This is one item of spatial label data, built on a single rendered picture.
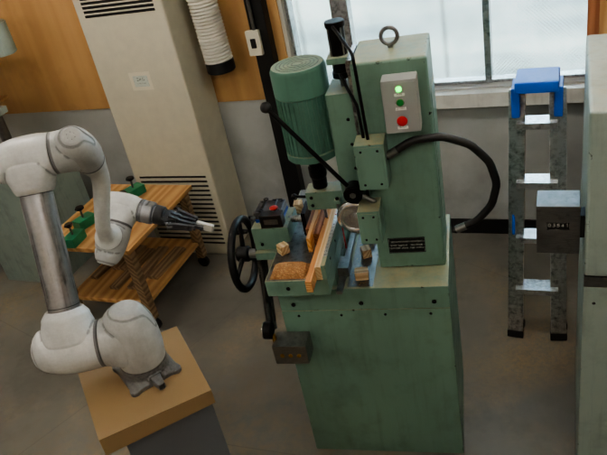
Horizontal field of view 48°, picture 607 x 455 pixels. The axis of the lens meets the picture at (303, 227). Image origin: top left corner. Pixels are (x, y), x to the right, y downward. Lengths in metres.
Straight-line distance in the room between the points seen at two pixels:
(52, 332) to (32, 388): 1.47
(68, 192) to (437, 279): 2.74
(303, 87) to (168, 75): 1.69
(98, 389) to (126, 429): 0.22
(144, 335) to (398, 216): 0.89
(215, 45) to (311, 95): 1.59
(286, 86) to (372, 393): 1.16
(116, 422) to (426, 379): 1.06
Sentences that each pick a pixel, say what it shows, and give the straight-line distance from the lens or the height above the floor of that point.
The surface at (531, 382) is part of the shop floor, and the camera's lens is 3.02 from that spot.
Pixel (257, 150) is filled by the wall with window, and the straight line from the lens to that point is 3.99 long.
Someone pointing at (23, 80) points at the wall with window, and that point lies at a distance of 4.65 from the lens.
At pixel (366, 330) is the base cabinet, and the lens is 2.35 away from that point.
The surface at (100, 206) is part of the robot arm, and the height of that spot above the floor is 1.13.
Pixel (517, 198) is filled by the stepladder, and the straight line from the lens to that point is 2.90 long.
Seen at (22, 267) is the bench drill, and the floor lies 0.11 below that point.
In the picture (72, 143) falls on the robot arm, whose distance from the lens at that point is 2.12.
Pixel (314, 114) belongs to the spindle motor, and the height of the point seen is 1.37.
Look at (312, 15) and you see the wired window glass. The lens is 3.64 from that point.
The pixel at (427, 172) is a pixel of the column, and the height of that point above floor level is 1.15.
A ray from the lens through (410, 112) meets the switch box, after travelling 1.96.
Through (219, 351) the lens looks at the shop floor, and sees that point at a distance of 3.41.
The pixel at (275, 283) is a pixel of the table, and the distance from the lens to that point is 2.18.
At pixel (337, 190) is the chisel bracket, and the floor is 1.07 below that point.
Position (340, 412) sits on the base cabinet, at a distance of 2.66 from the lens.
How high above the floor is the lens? 2.14
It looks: 31 degrees down
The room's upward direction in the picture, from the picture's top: 12 degrees counter-clockwise
